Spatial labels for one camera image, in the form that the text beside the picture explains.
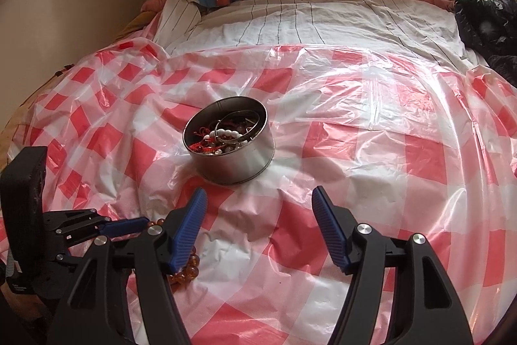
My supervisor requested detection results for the red cord bracelet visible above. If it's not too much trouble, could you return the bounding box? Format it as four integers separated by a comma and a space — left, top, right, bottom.
186, 121, 227, 156

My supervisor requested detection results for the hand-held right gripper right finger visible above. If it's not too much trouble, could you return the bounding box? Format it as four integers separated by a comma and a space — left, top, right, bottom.
311, 185, 475, 345

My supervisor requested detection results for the red checkered plastic sheet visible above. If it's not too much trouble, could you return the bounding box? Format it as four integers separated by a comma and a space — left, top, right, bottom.
0, 42, 517, 345

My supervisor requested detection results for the pink cloth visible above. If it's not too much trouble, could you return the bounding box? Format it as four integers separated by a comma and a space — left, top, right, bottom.
141, 0, 172, 12

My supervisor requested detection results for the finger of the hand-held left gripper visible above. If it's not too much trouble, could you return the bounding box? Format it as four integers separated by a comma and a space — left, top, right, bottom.
42, 209, 150, 244
52, 238, 95, 263

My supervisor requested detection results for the pink pillow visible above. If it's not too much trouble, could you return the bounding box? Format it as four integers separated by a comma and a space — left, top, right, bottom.
418, 0, 459, 12

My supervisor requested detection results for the person's left forearm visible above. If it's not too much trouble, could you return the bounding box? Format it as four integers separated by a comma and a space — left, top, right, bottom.
0, 284, 57, 345

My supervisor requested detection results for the amber bead bracelet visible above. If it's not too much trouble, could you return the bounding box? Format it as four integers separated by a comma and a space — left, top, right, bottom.
147, 220, 201, 286

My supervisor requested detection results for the black plastic bag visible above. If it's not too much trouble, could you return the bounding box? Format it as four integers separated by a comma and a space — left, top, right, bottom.
454, 0, 517, 87

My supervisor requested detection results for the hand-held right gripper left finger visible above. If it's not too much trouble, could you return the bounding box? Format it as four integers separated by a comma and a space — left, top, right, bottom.
47, 187, 208, 345

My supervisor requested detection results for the round metal tin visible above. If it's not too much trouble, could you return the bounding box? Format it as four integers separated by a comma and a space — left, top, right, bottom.
183, 96, 276, 183

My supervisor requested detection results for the silver bangle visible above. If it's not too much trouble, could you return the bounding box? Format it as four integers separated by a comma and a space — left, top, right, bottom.
213, 111, 263, 146

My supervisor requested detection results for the white bead bracelet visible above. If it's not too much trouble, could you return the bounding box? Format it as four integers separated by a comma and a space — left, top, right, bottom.
200, 129, 249, 156

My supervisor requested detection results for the white striped bedsheet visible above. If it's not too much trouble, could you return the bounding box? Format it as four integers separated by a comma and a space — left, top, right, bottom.
155, 0, 489, 71

